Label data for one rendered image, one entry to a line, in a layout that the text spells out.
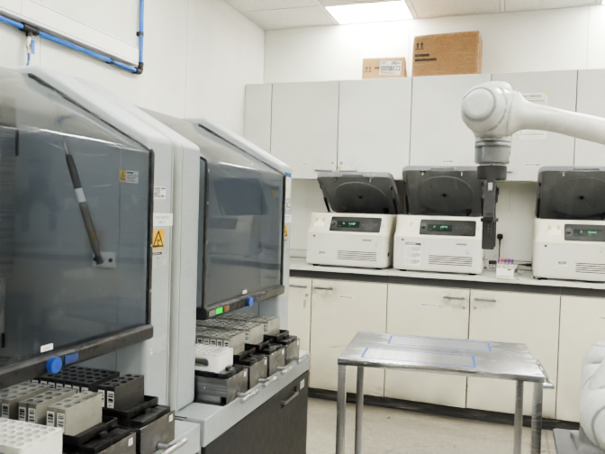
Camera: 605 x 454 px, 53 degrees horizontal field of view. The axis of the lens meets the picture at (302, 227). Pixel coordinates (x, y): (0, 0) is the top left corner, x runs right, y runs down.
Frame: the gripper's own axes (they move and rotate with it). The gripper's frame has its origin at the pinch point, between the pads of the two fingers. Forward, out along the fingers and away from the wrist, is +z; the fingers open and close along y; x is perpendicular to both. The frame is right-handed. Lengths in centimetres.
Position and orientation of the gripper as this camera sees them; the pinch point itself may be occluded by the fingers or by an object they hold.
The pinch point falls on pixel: (489, 243)
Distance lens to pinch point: 164.1
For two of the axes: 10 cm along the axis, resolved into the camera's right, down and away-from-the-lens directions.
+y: 3.3, -0.2, 9.4
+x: -9.4, -0.4, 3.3
